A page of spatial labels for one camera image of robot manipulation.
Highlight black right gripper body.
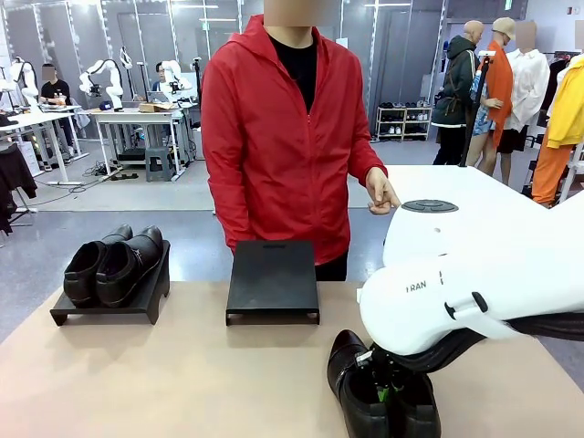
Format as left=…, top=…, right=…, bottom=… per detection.
left=358, top=345, right=412, bottom=389

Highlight person's left forearm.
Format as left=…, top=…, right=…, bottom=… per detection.
left=337, top=90, right=389, bottom=186

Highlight person's right forearm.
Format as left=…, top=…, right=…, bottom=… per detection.
left=200, top=136, right=256, bottom=255

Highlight black shoe stand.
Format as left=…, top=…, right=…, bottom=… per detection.
left=225, top=239, right=321, bottom=327
left=49, top=239, right=172, bottom=327

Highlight person in red jacket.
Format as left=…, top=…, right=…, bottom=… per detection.
left=200, top=13, right=389, bottom=283

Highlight person in white shirt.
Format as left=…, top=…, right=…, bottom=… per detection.
left=495, top=21, right=552, bottom=155

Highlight seated person with glasses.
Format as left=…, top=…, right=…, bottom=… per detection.
left=150, top=62, right=173, bottom=104

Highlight seated person in black shirt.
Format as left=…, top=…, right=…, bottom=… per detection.
left=37, top=63, right=75, bottom=159

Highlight person's left hand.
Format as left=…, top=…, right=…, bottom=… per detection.
left=365, top=166, right=402, bottom=215

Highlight white side table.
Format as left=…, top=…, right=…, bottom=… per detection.
left=385, top=163, right=560, bottom=211

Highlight white shoe rack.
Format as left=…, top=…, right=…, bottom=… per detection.
left=376, top=105, right=433, bottom=142

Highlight orange trousers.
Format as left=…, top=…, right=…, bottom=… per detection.
left=530, top=142, right=574, bottom=205

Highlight mannequin in dark jacket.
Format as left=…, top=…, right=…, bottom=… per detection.
left=430, top=19, right=485, bottom=166

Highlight mannequin in orange garment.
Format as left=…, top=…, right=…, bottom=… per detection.
left=465, top=16, right=517, bottom=186

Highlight grey plastic stool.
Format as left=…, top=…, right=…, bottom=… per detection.
left=144, top=146, right=177, bottom=183

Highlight yellow hanging garment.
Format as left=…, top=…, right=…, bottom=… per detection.
left=545, top=53, right=584, bottom=151

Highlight black box under desk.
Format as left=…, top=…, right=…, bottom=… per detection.
left=117, top=147, right=148, bottom=166

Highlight white background desk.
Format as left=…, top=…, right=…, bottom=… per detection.
left=80, top=101, right=202, bottom=183
left=0, top=104, right=89, bottom=184

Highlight black hanging garment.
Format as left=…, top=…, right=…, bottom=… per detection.
left=0, top=144, right=38, bottom=236

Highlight black right arm cable sleeve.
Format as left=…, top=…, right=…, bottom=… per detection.
left=395, top=313, right=584, bottom=376

